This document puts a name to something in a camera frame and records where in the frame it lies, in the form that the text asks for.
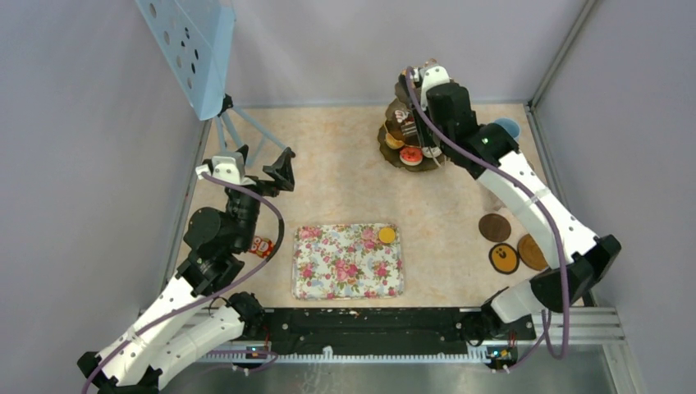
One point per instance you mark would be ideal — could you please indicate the white striped donut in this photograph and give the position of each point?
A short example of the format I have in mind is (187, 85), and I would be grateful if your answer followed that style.
(431, 152)

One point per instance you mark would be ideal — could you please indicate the dark brown round coaster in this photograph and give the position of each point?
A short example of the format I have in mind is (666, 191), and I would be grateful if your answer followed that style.
(494, 227)

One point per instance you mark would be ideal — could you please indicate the chocolate cake slice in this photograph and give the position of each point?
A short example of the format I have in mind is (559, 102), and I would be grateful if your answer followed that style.
(400, 116)

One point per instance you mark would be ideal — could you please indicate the red owl toy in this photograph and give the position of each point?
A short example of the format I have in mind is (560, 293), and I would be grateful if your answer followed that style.
(261, 246)

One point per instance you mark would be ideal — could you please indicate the orange bun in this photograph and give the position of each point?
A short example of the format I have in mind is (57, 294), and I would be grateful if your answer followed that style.
(392, 142)

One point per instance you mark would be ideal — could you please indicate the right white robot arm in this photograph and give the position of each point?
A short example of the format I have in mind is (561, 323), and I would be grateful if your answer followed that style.
(577, 258)

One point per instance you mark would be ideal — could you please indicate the light blue mug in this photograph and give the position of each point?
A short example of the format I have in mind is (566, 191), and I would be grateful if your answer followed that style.
(511, 127)

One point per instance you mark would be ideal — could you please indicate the floral serving tray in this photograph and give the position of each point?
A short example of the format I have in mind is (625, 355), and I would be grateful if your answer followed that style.
(346, 262)

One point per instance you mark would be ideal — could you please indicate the blue perforated board stand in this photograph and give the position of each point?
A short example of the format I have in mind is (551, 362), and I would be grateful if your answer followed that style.
(196, 37)

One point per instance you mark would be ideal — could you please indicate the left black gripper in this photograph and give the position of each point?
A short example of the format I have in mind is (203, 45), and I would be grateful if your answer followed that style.
(282, 170)

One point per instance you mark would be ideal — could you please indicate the red donut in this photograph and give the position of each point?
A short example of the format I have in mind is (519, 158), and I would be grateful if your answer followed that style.
(411, 156)

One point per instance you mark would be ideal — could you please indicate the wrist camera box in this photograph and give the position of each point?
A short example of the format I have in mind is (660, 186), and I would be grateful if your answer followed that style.
(427, 78)
(228, 167)

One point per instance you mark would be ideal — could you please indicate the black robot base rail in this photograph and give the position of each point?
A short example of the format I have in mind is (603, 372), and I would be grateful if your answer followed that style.
(387, 331)

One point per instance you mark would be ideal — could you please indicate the brown wooden coaster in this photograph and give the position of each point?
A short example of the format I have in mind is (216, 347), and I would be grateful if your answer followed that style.
(530, 253)

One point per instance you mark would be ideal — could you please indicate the three-tier dark cake stand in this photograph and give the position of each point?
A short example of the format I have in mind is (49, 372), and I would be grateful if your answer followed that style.
(406, 97)

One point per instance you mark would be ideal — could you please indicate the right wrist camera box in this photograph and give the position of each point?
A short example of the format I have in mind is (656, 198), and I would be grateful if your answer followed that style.
(427, 78)

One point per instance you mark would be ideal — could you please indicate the pink mug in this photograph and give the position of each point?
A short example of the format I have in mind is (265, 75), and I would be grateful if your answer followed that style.
(494, 204)

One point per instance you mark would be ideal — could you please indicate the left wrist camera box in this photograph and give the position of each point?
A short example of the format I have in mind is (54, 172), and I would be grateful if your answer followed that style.
(228, 167)

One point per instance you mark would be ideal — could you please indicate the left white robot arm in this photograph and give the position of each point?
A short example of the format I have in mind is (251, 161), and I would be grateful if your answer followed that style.
(197, 310)

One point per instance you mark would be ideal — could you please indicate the orange macaron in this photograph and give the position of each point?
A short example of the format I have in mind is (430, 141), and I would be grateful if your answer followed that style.
(387, 235)

